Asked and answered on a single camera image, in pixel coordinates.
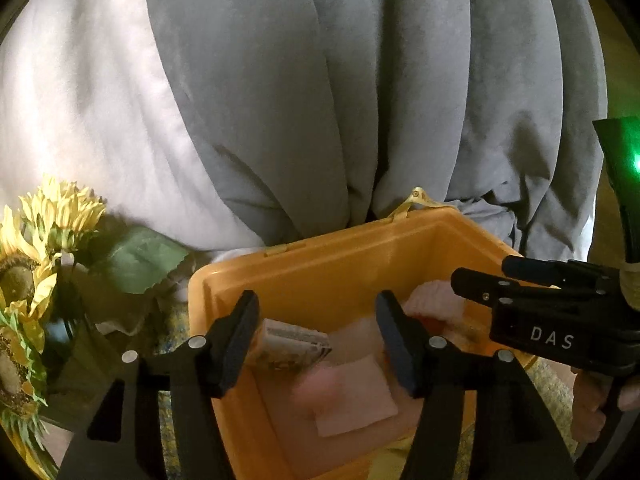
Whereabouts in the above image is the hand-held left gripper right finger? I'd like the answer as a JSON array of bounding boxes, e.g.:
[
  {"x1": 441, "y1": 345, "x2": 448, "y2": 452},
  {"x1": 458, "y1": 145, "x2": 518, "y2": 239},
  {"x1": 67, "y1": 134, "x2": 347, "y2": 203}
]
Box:
[{"x1": 375, "y1": 290, "x2": 576, "y2": 480}]

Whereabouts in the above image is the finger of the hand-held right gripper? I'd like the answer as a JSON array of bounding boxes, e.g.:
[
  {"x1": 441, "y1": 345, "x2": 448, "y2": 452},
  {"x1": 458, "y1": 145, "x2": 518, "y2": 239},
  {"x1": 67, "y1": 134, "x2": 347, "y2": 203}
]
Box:
[
  {"x1": 502, "y1": 255, "x2": 622, "y2": 291},
  {"x1": 451, "y1": 268, "x2": 527, "y2": 306}
]

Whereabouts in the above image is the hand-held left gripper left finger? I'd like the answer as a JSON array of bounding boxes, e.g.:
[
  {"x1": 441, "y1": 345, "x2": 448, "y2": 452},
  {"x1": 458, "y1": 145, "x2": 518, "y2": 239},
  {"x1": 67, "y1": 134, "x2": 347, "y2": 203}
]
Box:
[{"x1": 59, "y1": 290, "x2": 261, "y2": 480}]

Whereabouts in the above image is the white blue tissue pack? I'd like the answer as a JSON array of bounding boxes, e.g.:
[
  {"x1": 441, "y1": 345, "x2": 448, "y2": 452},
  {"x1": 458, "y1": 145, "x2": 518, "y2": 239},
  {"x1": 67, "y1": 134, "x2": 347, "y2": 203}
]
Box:
[{"x1": 259, "y1": 317, "x2": 334, "y2": 372}]

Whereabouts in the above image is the pink cloth pad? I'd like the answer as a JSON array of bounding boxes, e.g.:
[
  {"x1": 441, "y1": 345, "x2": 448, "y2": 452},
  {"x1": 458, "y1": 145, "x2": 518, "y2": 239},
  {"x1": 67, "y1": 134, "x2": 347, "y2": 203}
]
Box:
[{"x1": 294, "y1": 352, "x2": 401, "y2": 439}]

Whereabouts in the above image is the orange crate with yellow handles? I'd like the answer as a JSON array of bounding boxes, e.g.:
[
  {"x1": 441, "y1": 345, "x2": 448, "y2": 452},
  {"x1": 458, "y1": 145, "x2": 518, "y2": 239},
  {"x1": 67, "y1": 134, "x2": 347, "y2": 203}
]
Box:
[{"x1": 187, "y1": 187, "x2": 576, "y2": 480}]

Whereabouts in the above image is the person's right hand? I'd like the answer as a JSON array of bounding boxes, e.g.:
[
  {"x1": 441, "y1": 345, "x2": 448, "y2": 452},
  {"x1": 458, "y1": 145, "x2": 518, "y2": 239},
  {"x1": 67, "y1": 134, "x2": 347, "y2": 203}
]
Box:
[{"x1": 570, "y1": 367, "x2": 609, "y2": 446}]

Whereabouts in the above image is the yellow blue plaid blanket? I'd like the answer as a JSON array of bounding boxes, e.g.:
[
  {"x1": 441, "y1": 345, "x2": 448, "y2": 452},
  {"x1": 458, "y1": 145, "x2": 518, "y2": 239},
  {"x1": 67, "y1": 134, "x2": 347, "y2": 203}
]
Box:
[{"x1": 150, "y1": 305, "x2": 578, "y2": 480}]

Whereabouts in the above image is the grey-green flower pot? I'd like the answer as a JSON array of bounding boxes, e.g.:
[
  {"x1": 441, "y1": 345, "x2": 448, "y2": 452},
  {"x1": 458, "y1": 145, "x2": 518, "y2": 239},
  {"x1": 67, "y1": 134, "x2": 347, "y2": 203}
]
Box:
[{"x1": 47, "y1": 270, "x2": 193, "y2": 428}]

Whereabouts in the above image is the sunflower bouquet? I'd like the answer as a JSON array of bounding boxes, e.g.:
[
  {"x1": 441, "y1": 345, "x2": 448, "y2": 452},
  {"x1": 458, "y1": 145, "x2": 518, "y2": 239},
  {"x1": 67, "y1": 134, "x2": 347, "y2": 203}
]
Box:
[{"x1": 0, "y1": 175, "x2": 191, "y2": 480}]

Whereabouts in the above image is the grey curtain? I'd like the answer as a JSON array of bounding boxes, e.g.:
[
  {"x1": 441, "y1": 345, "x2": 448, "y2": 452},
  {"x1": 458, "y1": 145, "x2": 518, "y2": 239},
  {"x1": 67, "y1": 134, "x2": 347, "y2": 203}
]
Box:
[{"x1": 141, "y1": 0, "x2": 608, "y2": 261}]

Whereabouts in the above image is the pale pink curtain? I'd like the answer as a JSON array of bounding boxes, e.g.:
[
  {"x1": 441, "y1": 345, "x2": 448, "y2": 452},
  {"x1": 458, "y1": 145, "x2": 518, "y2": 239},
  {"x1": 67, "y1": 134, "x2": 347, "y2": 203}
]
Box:
[{"x1": 0, "y1": 0, "x2": 266, "y2": 256}]

